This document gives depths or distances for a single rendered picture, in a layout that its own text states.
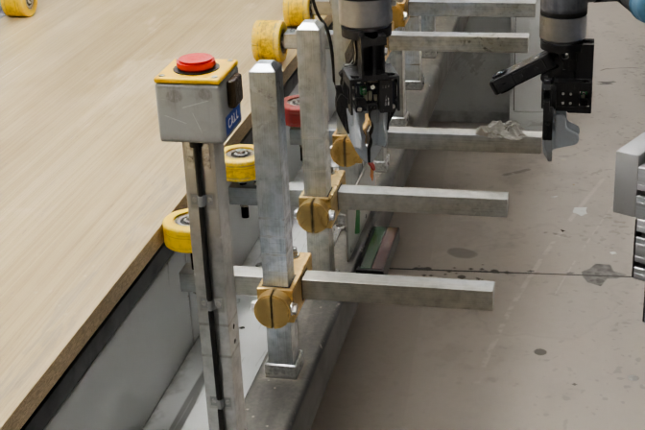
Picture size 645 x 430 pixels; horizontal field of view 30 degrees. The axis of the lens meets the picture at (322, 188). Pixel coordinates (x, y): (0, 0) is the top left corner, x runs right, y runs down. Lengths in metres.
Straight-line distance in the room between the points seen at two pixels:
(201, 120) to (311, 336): 0.62
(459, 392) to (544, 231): 0.94
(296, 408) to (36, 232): 0.43
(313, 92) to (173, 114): 0.55
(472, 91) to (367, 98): 2.88
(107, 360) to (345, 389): 1.41
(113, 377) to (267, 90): 0.44
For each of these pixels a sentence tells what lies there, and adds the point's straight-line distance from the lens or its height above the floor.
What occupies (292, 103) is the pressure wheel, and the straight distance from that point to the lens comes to 2.11.
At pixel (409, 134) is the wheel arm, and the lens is 2.07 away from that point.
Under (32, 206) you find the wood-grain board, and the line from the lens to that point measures 1.79.
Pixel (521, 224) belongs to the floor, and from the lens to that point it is 3.78.
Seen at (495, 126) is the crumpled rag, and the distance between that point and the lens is 2.06.
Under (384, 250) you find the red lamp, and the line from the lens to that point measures 2.01.
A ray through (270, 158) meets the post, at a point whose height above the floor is 1.02.
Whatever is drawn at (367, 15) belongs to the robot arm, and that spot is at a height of 1.16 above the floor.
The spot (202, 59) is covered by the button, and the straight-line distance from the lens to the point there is 1.24.
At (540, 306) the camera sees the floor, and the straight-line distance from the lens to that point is 3.31.
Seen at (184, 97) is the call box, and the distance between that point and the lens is 1.23.
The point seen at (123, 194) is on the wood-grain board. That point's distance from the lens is 1.79.
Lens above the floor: 1.59
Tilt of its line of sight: 23 degrees down
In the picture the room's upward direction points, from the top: 3 degrees counter-clockwise
